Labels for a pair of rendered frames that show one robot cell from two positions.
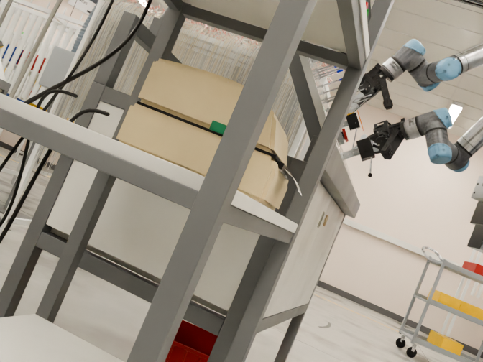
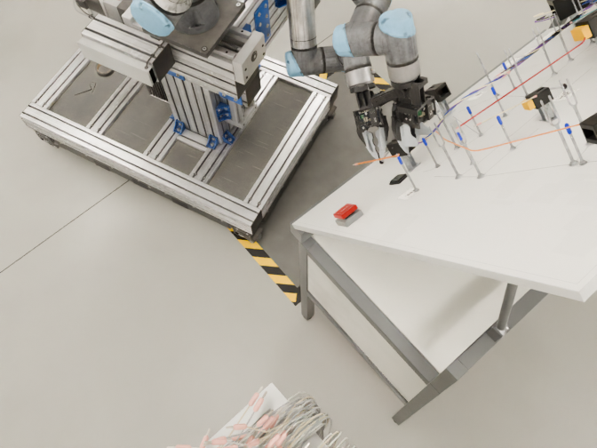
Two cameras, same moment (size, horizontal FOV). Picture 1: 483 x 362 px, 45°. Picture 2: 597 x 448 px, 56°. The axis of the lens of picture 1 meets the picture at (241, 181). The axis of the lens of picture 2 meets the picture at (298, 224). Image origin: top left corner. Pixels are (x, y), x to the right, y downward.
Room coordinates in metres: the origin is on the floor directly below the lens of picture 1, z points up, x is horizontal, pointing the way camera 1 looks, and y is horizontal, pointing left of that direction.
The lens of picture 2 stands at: (3.02, -0.05, 2.39)
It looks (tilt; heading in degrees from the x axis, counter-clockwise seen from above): 65 degrees down; 215
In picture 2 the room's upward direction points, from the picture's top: 2 degrees counter-clockwise
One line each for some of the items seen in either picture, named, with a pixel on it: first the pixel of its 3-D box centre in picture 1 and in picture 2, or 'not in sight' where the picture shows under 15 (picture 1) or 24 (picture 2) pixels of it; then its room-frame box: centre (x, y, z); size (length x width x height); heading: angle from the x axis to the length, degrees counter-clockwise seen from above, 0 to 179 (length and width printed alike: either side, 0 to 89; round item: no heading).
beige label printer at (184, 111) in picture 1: (218, 136); not in sight; (1.14, 0.07, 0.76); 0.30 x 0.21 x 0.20; 77
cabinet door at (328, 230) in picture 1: (317, 256); not in sight; (2.15, -0.36, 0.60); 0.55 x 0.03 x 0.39; 163
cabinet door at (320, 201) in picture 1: (292, 248); not in sight; (1.62, -0.21, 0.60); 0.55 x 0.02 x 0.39; 163
